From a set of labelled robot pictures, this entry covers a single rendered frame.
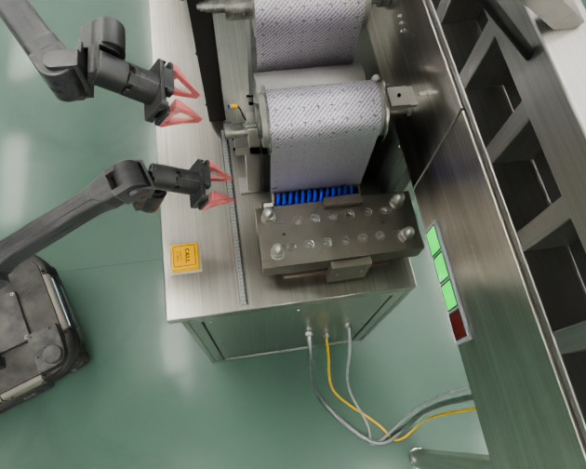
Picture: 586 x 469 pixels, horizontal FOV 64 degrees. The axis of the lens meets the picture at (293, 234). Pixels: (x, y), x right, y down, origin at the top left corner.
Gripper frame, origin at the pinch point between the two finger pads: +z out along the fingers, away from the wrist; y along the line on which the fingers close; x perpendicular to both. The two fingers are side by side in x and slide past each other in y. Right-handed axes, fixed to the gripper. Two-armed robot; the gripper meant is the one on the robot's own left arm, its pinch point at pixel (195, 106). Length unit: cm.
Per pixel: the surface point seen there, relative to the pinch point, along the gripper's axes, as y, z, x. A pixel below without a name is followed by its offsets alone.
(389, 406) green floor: 55, 131, -67
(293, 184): 3.9, 33.1, -8.8
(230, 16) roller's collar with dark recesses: -23.8, 7.3, 5.3
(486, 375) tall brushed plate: 56, 43, 20
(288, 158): 4.1, 23.9, -0.3
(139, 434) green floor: 50, 52, -133
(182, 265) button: 16.0, 18.8, -39.0
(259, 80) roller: -14.2, 17.5, 1.0
